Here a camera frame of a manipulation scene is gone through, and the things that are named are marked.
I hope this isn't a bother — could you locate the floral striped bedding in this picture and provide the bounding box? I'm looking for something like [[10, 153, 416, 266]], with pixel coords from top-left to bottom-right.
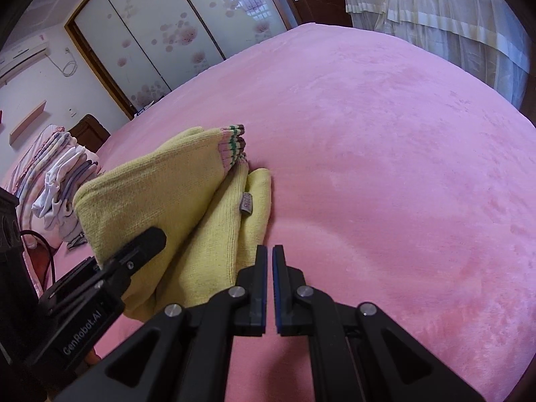
[[0, 125, 84, 252]]

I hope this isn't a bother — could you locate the white power cord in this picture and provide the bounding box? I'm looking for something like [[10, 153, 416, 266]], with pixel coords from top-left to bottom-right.
[[46, 48, 78, 77]]

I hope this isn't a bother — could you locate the yellow striped knit sweater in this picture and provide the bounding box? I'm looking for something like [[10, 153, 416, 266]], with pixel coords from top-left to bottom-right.
[[73, 124, 273, 321]]

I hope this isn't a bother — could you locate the white air conditioner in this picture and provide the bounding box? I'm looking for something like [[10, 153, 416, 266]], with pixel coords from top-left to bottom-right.
[[0, 31, 51, 86]]

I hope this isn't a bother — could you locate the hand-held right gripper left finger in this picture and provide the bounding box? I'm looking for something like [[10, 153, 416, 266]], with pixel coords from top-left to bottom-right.
[[54, 245, 269, 402]]

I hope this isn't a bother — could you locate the brown wooden headboard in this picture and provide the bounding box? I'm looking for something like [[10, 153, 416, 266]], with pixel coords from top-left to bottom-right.
[[67, 114, 112, 153]]

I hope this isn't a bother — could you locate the pink fleece blanket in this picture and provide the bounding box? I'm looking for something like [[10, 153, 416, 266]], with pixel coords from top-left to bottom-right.
[[42, 22, 536, 402]]

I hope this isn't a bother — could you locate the cream lace furniture cover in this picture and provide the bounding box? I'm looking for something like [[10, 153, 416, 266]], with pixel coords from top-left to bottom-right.
[[344, 0, 532, 110]]

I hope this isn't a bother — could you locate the floral sliding-door wardrobe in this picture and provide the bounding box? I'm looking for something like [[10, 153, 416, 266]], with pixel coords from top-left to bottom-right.
[[65, 0, 302, 120]]

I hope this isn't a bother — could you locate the black cable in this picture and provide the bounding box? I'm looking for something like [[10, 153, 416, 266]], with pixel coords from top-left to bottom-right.
[[21, 229, 57, 281]]

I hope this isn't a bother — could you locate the wooden wall shelf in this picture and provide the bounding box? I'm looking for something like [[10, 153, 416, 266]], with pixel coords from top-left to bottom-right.
[[9, 99, 47, 145]]

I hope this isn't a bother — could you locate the stack of folded clothes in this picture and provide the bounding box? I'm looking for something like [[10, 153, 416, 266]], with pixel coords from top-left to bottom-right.
[[31, 132, 105, 252]]

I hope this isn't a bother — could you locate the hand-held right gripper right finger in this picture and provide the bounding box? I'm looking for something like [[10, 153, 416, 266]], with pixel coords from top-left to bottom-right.
[[272, 244, 486, 402]]

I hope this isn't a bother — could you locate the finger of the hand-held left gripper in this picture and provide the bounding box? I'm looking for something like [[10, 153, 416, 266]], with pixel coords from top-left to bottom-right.
[[98, 226, 168, 299]]

